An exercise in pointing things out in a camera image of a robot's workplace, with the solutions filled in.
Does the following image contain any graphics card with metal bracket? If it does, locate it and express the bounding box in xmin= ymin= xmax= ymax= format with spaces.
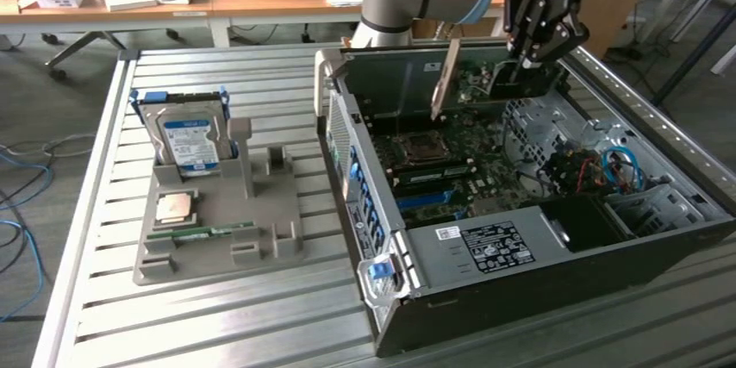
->
xmin=430 ymin=37 xmax=564 ymax=122

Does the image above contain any green motherboard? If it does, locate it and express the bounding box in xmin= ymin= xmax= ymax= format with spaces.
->
xmin=367 ymin=103 xmax=554 ymax=231

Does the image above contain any metal CPU socket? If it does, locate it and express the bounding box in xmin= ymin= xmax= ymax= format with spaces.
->
xmin=399 ymin=130 xmax=454 ymax=162

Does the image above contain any installed green RAM stick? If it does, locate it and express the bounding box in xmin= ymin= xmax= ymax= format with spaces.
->
xmin=396 ymin=165 xmax=471 ymax=184

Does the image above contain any grey chipset heatsink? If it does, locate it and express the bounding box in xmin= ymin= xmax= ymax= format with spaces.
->
xmin=471 ymin=199 xmax=514 ymax=216

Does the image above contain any silver disk bay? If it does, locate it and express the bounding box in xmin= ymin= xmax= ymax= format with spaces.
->
xmin=603 ymin=184 xmax=712 ymax=242

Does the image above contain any blue expansion slot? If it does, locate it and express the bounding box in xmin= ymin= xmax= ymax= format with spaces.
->
xmin=396 ymin=189 xmax=456 ymax=210

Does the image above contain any grey power supply unit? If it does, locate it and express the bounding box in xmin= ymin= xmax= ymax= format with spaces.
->
xmin=402 ymin=206 xmax=576 ymax=291

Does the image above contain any black open PC case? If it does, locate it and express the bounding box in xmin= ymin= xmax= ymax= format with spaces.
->
xmin=314 ymin=34 xmax=736 ymax=359

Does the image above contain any hard disk in blue caddy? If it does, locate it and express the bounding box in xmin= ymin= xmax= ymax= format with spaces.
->
xmin=130 ymin=88 xmax=231 ymax=178

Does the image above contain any grey parts rack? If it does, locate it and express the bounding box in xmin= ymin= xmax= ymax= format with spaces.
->
xmin=132 ymin=116 xmax=310 ymax=286

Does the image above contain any CPU chip with metal lid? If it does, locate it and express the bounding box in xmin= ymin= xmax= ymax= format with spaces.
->
xmin=155 ymin=191 xmax=195 ymax=225

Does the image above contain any blue data wire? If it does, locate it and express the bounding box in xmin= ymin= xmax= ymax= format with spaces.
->
xmin=600 ymin=146 xmax=648 ymax=195

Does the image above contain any red wire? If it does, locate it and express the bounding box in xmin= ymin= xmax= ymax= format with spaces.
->
xmin=580 ymin=156 xmax=606 ymax=190

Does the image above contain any black power wire bundle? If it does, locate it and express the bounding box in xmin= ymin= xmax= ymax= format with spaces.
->
xmin=540 ymin=147 xmax=611 ymax=196

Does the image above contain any grey floor cable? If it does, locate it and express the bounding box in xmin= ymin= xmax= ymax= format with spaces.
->
xmin=0 ymin=133 xmax=96 ymax=158

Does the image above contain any blue floor cable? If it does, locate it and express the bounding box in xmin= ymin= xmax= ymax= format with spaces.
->
xmin=0 ymin=143 xmax=56 ymax=324

